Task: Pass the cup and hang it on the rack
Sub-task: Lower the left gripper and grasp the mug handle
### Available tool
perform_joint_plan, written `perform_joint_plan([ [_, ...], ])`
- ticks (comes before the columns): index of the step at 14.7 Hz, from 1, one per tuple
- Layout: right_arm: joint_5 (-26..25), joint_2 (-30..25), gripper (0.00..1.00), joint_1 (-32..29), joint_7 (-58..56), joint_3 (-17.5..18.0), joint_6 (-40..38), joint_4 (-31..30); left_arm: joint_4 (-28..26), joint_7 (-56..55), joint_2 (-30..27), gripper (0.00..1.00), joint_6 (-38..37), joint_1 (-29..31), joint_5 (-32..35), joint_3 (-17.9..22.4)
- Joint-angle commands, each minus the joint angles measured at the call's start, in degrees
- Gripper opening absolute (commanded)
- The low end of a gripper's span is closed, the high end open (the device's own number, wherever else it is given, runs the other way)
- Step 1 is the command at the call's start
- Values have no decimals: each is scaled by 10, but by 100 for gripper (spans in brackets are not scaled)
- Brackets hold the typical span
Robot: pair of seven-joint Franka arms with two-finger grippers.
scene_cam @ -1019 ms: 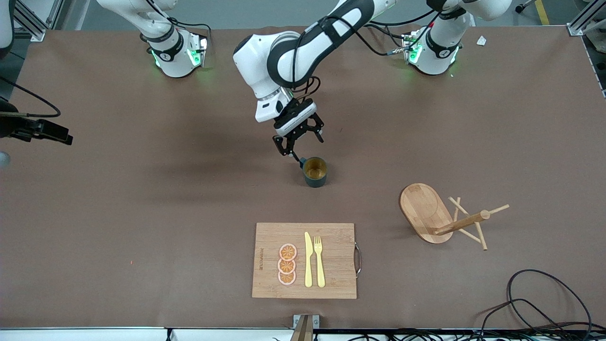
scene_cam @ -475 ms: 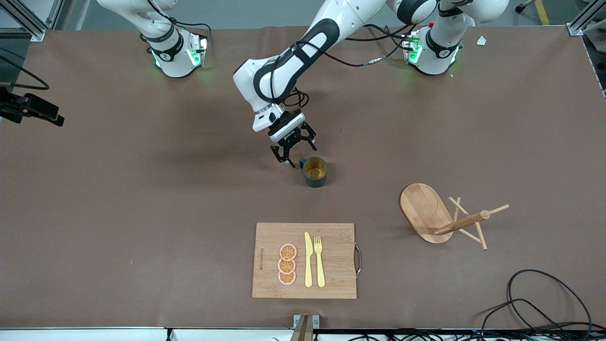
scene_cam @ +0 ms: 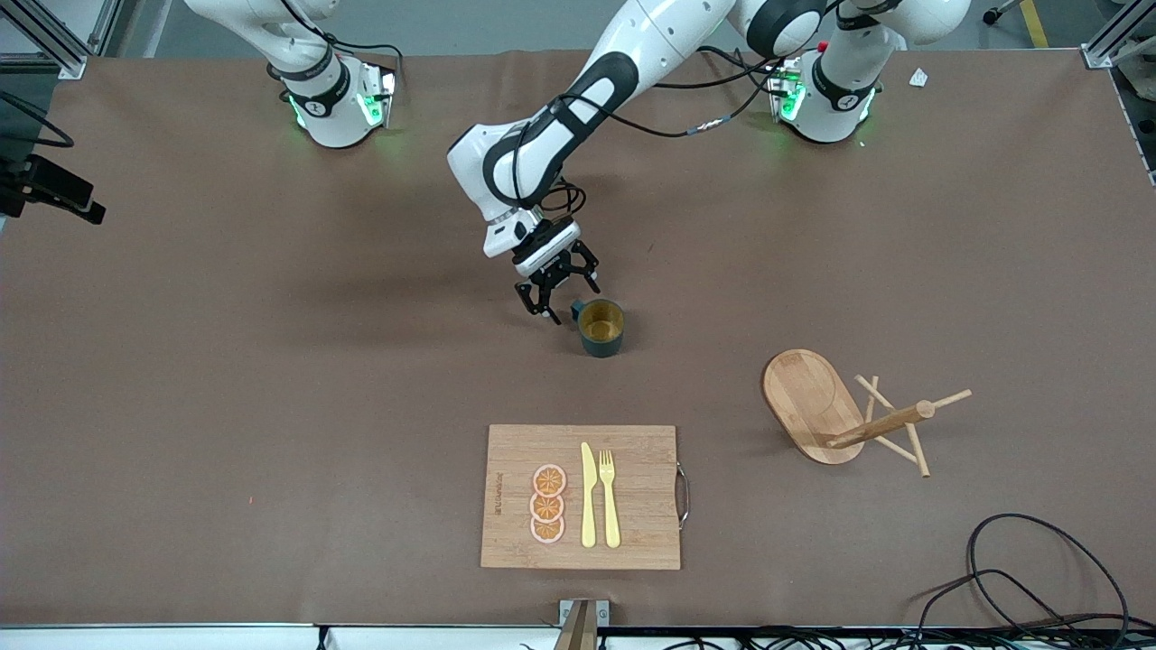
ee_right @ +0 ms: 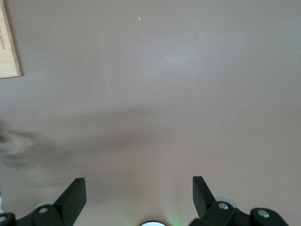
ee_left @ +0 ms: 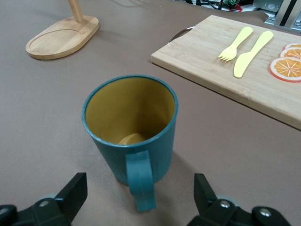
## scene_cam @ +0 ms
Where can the white paper scrap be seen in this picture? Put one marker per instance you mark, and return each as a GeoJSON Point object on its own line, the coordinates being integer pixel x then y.
{"type": "Point", "coordinates": [918, 78]}

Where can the orange slice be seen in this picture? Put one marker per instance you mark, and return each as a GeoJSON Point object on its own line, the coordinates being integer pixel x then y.
{"type": "Point", "coordinates": [549, 480]}

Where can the yellow plastic knife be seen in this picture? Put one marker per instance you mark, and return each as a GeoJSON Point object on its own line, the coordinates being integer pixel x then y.
{"type": "Point", "coordinates": [589, 506]}

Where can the yellow plastic fork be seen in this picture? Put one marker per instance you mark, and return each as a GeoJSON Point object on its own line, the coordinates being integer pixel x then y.
{"type": "Point", "coordinates": [611, 515]}

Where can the black chair caster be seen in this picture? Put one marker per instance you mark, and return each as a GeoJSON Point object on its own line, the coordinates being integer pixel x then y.
{"type": "Point", "coordinates": [998, 11]}

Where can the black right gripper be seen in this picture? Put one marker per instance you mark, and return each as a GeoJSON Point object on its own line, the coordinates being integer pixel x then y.
{"type": "Point", "coordinates": [8, 204]}

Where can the bamboo cutting board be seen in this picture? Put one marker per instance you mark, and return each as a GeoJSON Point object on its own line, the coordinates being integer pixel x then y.
{"type": "Point", "coordinates": [632, 506]}

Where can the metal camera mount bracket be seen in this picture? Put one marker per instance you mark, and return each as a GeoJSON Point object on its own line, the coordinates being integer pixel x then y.
{"type": "Point", "coordinates": [578, 627]}

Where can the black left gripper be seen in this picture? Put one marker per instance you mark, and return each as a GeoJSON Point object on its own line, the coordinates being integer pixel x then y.
{"type": "Point", "coordinates": [553, 267]}

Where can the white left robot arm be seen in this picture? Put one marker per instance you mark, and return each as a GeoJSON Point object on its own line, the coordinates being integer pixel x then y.
{"type": "Point", "coordinates": [632, 45]}

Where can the aluminium frame profile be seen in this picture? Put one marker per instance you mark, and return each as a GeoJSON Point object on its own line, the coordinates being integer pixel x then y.
{"type": "Point", "coordinates": [1100, 56]}
{"type": "Point", "coordinates": [68, 61]}

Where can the dark teal cup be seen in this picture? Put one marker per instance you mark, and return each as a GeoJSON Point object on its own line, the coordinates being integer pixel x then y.
{"type": "Point", "coordinates": [601, 348]}

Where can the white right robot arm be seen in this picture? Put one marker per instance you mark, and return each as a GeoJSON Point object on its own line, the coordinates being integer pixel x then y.
{"type": "Point", "coordinates": [330, 117]}

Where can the wooden mug rack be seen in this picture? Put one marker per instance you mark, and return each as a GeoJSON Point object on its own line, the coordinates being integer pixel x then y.
{"type": "Point", "coordinates": [808, 397]}

